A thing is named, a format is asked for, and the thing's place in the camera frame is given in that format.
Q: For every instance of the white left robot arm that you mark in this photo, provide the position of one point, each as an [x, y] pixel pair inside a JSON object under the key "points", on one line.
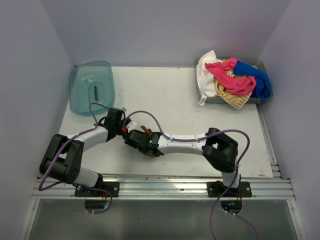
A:
{"points": [[62, 161]]}

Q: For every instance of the aluminium mounting rail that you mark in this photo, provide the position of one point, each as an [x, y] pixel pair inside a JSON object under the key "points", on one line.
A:
{"points": [[193, 188]]}

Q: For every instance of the yellow striped towel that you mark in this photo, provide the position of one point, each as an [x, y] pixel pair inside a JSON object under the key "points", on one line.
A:
{"points": [[232, 88]]}

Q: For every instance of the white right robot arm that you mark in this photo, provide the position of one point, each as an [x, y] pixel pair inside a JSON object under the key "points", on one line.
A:
{"points": [[220, 150]]}

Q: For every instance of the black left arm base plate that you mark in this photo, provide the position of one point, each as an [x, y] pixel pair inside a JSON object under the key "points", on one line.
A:
{"points": [[106, 189]]}

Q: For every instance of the teal translucent plastic bin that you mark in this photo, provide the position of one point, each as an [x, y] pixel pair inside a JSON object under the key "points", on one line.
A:
{"points": [[91, 86]]}

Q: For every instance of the metal tray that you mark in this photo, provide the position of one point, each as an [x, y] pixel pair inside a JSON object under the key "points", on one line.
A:
{"points": [[255, 62]]}

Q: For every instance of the blue towel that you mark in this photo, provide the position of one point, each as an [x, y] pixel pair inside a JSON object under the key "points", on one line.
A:
{"points": [[262, 88]]}

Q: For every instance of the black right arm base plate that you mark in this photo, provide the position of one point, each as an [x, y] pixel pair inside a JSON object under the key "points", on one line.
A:
{"points": [[216, 188]]}

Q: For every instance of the white towel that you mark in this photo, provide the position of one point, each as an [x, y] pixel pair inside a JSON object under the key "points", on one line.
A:
{"points": [[205, 79]]}

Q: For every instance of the brown microfiber towel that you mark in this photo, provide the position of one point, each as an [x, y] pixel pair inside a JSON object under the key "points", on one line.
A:
{"points": [[146, 130]]}

